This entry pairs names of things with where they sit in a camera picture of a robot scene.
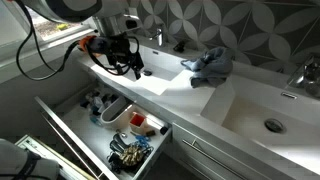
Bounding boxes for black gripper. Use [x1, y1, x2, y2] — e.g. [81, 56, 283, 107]
[98, 32, 146, 81]

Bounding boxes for white handkerchief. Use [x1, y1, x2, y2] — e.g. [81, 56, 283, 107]
[91, 95, 104, 114]

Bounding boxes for white U-shaped drawer divider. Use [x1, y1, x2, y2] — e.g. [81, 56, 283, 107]
[99, 95, 134, 129]

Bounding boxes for open white vanity drawer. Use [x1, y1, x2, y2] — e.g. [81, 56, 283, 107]
[34, 83, 173, 180]

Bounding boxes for chrome sink faucet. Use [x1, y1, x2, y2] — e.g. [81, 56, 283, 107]
[287, 54, 320, 100]
[148, 26, 168, 48]

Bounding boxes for square tissue box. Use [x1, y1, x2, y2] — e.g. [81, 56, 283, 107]
[120, 13, 144, 34]

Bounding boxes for orange square cup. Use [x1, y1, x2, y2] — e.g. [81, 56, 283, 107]
[128, 111, 148, 134]

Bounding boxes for small black item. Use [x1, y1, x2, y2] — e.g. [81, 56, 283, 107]
[159, 125, 170, 136]

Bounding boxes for small teal packet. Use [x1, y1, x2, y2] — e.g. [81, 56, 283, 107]
[89, 114, 103, 127]

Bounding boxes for black hair clip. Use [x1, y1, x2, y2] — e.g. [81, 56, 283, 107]
[108, 133, 130, 154]

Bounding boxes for leopard print scrunchie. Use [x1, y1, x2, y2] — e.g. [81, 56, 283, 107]
[119, 144, 145, 168]

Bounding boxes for closed white vanity drawers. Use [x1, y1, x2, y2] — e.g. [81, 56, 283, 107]
[170, 122, 288, 180]

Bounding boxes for orange cable connector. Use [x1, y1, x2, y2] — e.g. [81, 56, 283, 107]
[78, 34, 100, 54]

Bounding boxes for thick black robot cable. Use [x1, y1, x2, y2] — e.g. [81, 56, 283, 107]
[14, 0, 101, 82]

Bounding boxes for blue hair tie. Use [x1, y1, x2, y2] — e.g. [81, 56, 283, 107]
[134, 134, 155, 149]

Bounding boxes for window with white frame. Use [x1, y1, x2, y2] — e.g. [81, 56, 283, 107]
[13, 4, 98, 46]

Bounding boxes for metal drawer handle bar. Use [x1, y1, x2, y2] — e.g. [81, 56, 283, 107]
[41, 113, 103, 179]

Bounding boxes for metal closed drawer handle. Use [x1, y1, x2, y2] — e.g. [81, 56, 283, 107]
[181, 138, 248, 180]

